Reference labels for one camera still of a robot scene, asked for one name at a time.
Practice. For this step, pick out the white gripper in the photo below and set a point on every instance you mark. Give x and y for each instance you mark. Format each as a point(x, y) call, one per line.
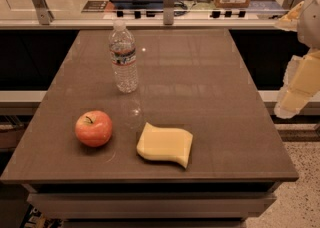
point(310, 22)

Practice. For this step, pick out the red apple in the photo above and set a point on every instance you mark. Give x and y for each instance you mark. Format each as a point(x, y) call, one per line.
point(94, 128)

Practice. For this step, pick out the brown table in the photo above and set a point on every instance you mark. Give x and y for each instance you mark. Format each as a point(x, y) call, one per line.
point(194, 141)

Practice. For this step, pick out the yellow sponge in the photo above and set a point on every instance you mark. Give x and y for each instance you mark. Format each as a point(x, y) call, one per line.
point(165, 144)

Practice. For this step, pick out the clear plastic water bottle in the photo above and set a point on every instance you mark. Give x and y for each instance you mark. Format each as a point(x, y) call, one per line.
point(123, 57)

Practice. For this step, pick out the middle metal railing bracket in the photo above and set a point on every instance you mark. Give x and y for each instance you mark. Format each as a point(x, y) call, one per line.
point(168, 12)

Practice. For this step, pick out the left metal railing bracket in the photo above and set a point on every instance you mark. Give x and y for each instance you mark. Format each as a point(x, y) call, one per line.
point(44, 15)

